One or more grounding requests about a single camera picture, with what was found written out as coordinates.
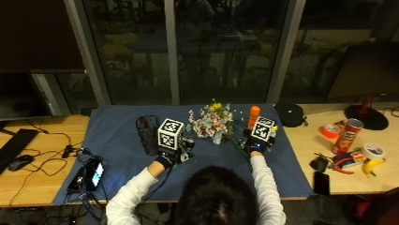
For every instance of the white marker cube glove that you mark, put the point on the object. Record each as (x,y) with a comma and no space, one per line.
(169,134)
(263,128)

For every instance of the white tape roll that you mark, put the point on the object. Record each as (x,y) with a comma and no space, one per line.
(373,151)

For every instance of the dark glass vase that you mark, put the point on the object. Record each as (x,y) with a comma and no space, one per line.
(148,134)

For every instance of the orange bottle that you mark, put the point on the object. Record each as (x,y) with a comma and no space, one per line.
(253,116)

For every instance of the black keyboard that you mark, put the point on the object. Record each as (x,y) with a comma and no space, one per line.
(17,145)

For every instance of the person's left hand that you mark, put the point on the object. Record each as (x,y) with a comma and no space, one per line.
(171,157)

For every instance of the black monitor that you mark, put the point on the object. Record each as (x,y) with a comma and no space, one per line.
(23,93)

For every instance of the orange tape roll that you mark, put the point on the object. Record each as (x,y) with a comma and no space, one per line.
(330,131)

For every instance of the green flower stem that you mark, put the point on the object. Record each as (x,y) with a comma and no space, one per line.
(240,150)

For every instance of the monitor with red stand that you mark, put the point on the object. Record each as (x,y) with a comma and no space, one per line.
(366,81)

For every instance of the black pouch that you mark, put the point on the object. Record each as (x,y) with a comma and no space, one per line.
(320,163)

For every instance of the smartphone with lit screen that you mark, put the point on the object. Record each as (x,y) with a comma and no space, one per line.
(95,174)

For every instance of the red chair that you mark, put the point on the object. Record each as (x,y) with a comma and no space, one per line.
(374,207)

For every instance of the blue table cloth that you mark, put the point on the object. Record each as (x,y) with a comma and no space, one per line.
(120,137)

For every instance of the grey window frame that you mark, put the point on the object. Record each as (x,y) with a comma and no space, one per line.
(171,53)

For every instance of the red crisps tube can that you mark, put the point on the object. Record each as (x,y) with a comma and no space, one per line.
(348,137)

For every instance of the black smartphone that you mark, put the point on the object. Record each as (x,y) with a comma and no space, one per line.
(321,183)

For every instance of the person's right hand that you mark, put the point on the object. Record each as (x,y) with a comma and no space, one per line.
(257,145)

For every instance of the pink and yellow flower bouquet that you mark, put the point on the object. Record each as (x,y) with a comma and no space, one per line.
(212,123)

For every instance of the black computer mouse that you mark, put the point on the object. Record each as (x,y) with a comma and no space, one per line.
(21,162)

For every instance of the white marker cube left glove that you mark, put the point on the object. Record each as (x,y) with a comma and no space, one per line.
(169,134)

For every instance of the white marker cube right glove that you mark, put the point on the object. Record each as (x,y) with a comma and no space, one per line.
(263,128)

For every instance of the yellow banana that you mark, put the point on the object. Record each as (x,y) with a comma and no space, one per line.
(372,166)

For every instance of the red and blue snack packet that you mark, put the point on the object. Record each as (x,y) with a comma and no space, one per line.
(348,158)

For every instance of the the person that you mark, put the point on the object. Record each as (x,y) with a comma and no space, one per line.
(216,200)

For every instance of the black cap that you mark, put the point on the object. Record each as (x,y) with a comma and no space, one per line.
(291,115)

